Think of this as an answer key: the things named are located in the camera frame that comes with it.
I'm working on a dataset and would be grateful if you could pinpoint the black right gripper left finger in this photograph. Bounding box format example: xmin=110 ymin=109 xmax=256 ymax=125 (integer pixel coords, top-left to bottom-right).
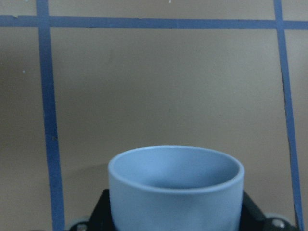
xmin=65 ymin=189 xmax=116 ymax=231

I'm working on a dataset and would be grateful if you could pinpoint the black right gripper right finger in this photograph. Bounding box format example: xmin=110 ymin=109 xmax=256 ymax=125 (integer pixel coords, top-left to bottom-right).
xmin=239 ymin=191 xmax=299 ymax=231

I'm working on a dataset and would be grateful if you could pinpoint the light blue cup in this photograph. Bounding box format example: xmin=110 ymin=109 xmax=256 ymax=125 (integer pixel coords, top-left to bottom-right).
xmin=108 ymin=145 xmax=244 ymax=231

